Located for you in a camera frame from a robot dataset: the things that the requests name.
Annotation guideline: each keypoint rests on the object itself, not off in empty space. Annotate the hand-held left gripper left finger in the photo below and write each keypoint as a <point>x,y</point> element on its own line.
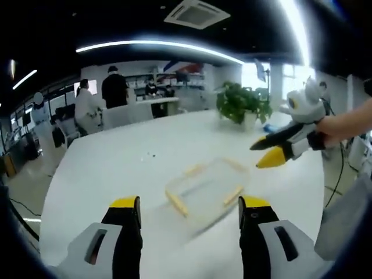
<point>125,232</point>

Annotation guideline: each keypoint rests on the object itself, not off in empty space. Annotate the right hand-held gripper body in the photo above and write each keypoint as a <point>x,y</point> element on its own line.
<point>308,107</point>

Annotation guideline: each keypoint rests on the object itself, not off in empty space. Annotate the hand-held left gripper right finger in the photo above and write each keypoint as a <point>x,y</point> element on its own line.
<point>255,238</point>

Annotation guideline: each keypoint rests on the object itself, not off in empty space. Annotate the clear container with yellow buckles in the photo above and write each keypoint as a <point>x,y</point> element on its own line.
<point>209,180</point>

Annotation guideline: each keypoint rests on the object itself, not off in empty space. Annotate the person's right hand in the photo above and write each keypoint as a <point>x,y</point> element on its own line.
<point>335,129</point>

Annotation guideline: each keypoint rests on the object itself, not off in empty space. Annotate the blue wipes packet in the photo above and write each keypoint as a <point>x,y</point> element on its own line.
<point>268,128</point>

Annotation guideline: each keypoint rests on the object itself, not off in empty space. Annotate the potted green plant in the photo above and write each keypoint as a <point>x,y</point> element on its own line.
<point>241,104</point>

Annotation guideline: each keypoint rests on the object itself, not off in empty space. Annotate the dark screen on stand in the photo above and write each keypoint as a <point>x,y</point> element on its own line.
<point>261,71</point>

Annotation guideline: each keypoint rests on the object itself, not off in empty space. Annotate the bright curved ceiling light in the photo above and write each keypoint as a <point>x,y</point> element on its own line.
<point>299,32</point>

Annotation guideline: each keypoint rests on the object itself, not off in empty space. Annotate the person's grey clothing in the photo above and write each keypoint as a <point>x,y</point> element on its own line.
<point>346,221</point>

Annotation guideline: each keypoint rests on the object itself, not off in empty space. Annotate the white storage shelves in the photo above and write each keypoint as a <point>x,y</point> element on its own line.
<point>186,80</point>

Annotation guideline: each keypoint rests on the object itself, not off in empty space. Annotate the black office chair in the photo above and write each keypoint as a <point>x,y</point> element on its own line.
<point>58,135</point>

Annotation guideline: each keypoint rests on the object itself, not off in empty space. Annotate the white counter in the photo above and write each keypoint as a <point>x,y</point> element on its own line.
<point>162,104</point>

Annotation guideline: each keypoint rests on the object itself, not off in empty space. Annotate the wooden box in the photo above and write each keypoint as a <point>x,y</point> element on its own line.
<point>7,164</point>

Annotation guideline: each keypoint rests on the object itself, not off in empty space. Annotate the ceiling air vent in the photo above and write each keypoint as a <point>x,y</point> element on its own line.
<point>197,13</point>

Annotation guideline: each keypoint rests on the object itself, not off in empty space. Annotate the long ceiling light strip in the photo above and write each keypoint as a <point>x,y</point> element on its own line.
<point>145,43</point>

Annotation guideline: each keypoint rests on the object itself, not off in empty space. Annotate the short ceiling light strip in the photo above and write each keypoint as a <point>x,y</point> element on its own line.
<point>25,79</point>

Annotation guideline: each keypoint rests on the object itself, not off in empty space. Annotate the white wall screen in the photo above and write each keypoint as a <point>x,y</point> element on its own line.
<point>93,87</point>

